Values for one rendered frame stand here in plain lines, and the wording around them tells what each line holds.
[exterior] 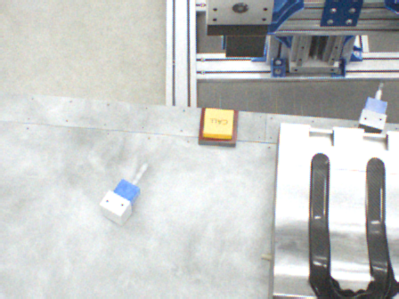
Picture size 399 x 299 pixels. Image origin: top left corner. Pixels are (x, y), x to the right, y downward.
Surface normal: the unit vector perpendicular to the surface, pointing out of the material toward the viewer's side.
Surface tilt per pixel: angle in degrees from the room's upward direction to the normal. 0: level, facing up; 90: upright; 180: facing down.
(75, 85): 0
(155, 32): 0
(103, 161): 0
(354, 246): 28
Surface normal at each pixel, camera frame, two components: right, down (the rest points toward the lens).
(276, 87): 0.00, -0.45
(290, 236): 0.04, -0.80
